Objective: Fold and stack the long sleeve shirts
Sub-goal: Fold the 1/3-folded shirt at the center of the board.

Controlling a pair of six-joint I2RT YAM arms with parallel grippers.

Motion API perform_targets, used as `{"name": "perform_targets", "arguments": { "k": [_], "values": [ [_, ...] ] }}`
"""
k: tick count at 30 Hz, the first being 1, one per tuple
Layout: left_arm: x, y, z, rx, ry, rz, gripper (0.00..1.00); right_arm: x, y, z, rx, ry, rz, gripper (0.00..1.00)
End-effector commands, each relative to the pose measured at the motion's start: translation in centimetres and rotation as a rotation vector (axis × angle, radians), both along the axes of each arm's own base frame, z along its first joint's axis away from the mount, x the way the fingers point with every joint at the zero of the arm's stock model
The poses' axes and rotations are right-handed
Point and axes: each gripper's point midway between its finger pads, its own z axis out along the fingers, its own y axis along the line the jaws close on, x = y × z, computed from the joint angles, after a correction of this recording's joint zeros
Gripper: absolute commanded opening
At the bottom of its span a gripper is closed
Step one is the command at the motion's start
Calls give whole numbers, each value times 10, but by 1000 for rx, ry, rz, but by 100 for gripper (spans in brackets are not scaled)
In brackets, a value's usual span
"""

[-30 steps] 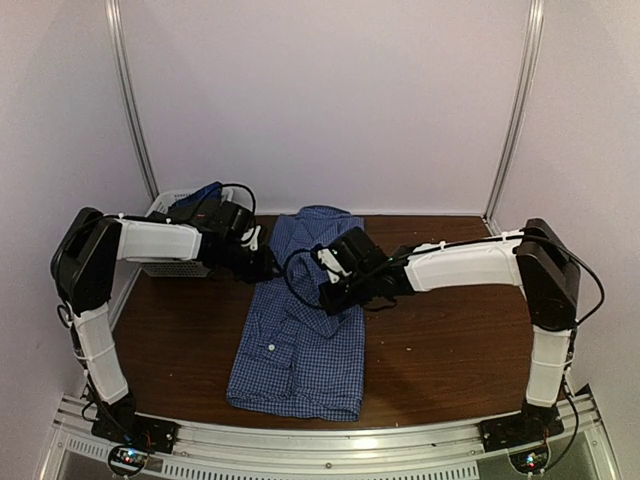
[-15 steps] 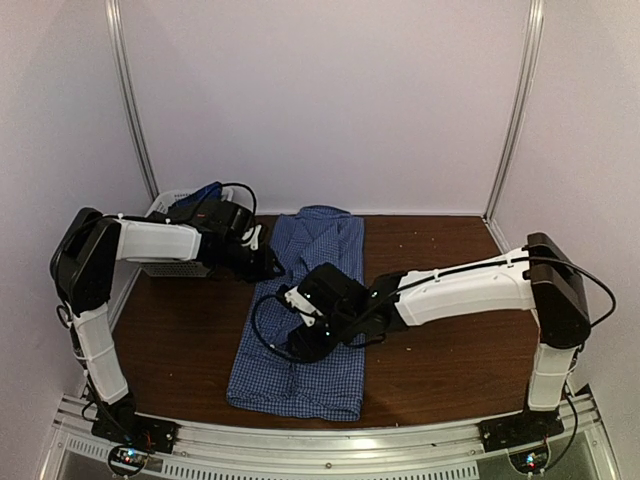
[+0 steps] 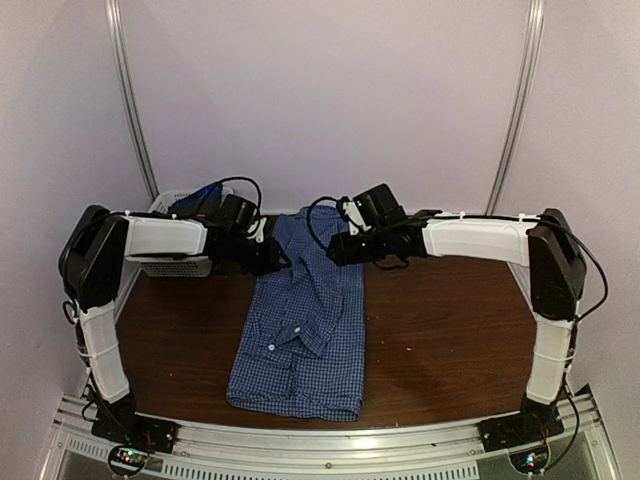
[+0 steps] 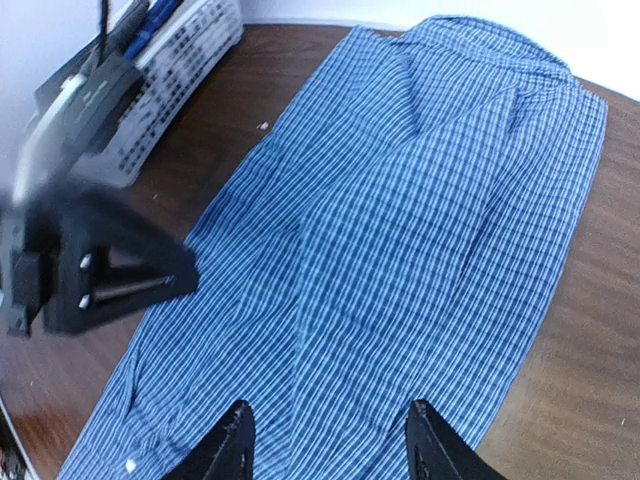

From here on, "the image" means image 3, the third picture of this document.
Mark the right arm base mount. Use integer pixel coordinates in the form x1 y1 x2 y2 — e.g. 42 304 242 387
478 397 565 477

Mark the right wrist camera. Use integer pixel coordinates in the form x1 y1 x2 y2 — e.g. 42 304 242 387
338 197 371 236

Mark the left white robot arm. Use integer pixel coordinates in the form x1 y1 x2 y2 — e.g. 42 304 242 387
58 194 291 404

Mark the aluminium frame post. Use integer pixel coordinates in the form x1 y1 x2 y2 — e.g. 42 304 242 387
485 0 545 215
104 0 160 201

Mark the white plastic laundry basket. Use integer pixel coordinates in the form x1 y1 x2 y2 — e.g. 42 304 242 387
129 186 233 277

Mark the aluminium front rail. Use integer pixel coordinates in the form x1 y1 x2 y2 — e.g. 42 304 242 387
36 394 621 479

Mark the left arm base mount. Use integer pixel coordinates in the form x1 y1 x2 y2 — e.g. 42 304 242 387
81 386 179 479

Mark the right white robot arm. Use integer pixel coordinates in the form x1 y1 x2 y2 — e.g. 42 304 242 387
326 184 586 442

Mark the left aluminium frame post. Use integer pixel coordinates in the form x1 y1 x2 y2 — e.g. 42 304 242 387
104 0 160 201

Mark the blue plaid long sleeve shirt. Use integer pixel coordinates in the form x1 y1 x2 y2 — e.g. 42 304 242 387
226 205 366 422

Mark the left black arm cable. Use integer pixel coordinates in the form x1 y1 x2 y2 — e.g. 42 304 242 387
59 175 264 321

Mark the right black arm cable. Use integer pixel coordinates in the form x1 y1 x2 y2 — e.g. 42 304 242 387
305 194 611 321

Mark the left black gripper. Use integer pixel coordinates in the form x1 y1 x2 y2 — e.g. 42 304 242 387
225 233 291 277

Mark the right aluminium frame post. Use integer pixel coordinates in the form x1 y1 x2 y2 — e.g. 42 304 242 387
485 0 545 215

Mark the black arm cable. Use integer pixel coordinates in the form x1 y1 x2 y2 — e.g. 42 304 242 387
59 175 264 321
305 194 611 321

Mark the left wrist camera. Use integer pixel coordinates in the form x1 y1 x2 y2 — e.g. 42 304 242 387
246 216 268 244

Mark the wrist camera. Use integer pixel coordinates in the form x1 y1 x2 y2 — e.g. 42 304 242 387
246 216 268 244
338 197 371 236

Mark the dark blue plaid shirt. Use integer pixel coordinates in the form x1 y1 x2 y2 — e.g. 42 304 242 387
168 181 223 217

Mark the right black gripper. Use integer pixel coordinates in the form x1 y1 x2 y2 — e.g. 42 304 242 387
326 226 390 268

